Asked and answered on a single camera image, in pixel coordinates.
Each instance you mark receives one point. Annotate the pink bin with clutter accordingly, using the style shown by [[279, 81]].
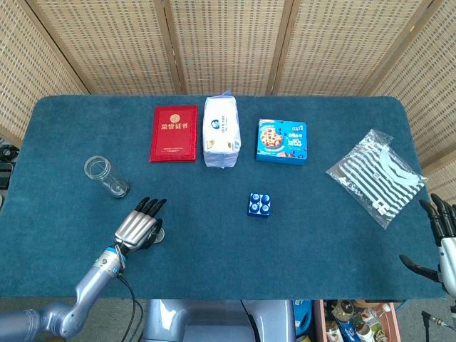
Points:
[[356, 324]]

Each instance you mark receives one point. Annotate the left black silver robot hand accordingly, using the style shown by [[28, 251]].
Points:
[[137, 228]]

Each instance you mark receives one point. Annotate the black electronic device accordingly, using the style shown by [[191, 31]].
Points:
[[5, 176]]

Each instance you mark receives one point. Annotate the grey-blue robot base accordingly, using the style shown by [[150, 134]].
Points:
[[213, 320]]

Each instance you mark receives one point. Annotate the blue felt table cloth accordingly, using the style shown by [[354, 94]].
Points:
[[249, 256]]

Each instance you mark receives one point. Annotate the striped shirt in plastic bag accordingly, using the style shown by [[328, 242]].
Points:
[[377, 174]]

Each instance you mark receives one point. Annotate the woven rattan folding screen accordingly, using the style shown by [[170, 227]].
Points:
[[228, 42]]

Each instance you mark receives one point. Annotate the red certificate book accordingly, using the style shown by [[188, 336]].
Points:
[[174, 134]]

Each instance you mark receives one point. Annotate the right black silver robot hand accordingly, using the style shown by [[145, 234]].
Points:
[[447, 256]]

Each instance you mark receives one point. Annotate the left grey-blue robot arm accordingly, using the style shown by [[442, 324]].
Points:
[[82, 288]]

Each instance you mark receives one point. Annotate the white tissue pack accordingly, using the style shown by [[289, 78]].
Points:
[[221, 132]]

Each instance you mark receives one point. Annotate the blue cookie box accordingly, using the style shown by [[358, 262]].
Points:
[[281, 142]]

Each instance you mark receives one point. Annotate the blue plastic container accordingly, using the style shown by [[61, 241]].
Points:
[[303, 317]]

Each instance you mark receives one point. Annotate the clear glass jar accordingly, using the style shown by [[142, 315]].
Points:
[[107, 176]]

